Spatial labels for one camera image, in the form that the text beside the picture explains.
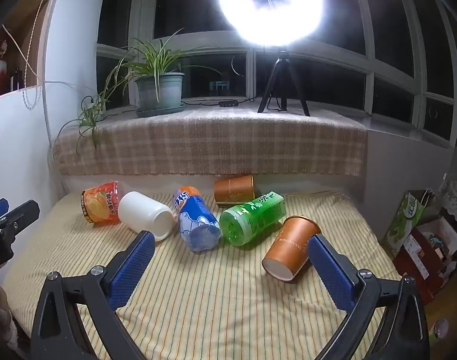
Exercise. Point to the white plastic cup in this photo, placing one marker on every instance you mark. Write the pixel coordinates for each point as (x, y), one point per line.
(142, 212)

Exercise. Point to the yellow striped cloth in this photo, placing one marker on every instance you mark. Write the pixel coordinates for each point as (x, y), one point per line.
(213, 307)

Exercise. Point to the blue plastic bottle cup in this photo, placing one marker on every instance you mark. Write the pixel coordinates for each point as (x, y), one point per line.
(196, 221)

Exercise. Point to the green spider plant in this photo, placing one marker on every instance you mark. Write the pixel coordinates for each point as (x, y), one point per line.
(157, 58)

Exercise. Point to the beige plaid blanket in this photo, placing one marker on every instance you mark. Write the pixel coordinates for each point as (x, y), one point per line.
(232, 142)

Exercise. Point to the dark glass bottle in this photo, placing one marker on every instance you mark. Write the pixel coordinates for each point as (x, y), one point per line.
(17, 78)

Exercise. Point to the red cardboard box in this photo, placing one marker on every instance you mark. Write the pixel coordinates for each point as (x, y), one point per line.
(419, 266)

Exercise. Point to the orange plastic bottle cup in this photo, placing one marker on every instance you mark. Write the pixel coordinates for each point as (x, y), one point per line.
(101, 202)

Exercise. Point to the black tripod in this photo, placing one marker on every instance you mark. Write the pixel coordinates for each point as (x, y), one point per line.
(282, 63)

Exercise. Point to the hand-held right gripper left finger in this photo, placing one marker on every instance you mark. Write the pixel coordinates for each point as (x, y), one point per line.
(132, 270)

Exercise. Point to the green plastic bottle cup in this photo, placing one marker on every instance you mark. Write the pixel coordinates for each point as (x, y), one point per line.
(254, 215)

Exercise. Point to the grey pot saucer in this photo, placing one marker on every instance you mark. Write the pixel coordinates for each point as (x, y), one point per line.
(157, 112)

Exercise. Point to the green paper bag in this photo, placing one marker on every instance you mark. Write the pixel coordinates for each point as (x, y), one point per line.
(404, 221)

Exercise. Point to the grey plant pot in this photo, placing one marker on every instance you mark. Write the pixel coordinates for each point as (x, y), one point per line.
(164, 90)

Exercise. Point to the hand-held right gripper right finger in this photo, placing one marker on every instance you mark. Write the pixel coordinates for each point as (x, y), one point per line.
(331, 273)

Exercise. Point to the brown paper cup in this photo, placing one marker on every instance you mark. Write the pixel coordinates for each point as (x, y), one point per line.
(234, 191)
(292, 245)

